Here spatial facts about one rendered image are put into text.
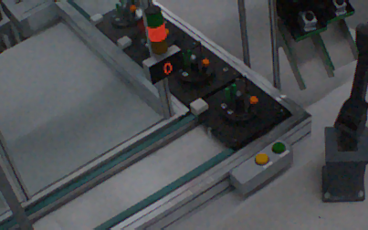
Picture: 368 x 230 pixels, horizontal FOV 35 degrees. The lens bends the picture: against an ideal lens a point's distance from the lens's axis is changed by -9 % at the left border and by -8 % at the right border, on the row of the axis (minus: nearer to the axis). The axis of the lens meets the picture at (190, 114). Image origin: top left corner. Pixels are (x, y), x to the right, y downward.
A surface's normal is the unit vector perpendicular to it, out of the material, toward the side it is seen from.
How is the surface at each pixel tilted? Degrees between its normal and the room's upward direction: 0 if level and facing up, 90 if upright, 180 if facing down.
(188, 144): 0
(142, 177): 0
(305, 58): 45
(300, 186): 0
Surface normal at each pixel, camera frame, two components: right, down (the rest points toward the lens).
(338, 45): 0.22, -0.09
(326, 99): -0.12, -0.72
